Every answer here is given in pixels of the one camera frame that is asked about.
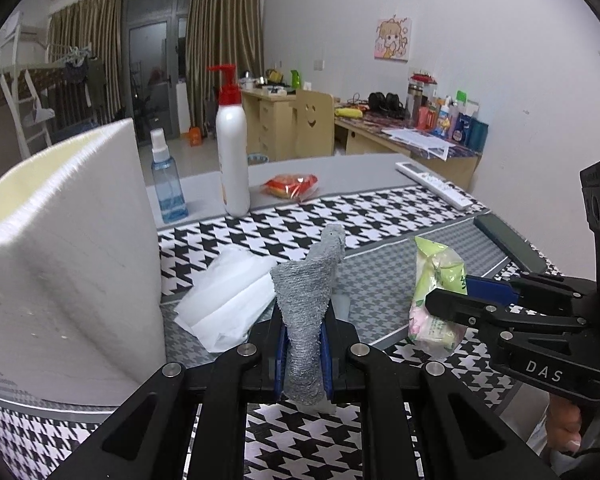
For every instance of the white remote control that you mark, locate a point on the white remote control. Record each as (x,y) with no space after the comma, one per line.
(434,185)

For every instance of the white styrofoam box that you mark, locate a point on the white styrofoam box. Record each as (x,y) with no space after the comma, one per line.
(80,280)

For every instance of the anime girl poster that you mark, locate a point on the anime girl poster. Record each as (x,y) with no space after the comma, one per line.
(393,39)

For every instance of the grey fluffy cloth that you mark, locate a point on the grey fluffy cloth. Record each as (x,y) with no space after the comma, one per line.
(303,289)

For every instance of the green bottle on desk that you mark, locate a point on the green bottle on desk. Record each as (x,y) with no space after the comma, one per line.
(295,79)

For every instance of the white tissue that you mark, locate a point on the white tissue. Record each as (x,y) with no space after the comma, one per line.
(227,299)

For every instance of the wooden desk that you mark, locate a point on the wooden desk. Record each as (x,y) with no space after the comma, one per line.
(271,121)

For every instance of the orange container on floor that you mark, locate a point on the orange container on floor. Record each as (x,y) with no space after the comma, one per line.
(194,136)

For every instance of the green tissue pack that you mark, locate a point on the green tissue pack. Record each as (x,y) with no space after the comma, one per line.
(440,277)

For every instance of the glass balcony door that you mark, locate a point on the glass balcony door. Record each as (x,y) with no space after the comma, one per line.
(154,67)

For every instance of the printed paper sheets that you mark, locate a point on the printed paper sheets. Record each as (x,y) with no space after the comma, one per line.
(432,145)

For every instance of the left brown curtain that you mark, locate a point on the left brown curtain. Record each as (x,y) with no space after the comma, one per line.
(94,26)

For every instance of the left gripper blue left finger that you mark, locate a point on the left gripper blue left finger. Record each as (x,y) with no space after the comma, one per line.
(280,363)

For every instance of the person's right hand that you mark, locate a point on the person's right hand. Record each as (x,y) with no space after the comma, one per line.
(566,446)

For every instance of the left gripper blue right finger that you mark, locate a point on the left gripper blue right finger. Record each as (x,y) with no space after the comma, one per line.
(326,361)

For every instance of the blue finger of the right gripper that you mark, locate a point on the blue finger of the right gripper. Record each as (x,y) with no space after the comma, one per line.
(493,291)
(463,309)

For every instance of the black shoes on desk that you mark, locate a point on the black shoes on desk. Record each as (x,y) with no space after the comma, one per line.
(388,105)

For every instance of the right brown curtain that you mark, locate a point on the right brown curtain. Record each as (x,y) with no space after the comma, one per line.
(220,32)

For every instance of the wooden smiley chair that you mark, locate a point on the wooden smiley chair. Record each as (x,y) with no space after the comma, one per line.
(315,124)

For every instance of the white lotion pump bottle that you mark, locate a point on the white lotion pump bottle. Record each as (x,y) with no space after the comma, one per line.
(231,133)

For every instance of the white metal bunk bed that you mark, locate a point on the white metal bunk bed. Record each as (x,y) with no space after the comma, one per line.
(45,87)

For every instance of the blue spray bottle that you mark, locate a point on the blue spray bottle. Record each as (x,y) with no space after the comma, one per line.
(170,196)

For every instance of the red snack packet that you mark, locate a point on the red snack packet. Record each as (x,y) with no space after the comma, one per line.
(291,186)

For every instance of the black smartphone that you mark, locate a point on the black smartphone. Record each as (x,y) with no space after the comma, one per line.
(511,243)

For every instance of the brown curtain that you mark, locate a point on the brown curtain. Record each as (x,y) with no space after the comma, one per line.
(94,26)
(220,32)

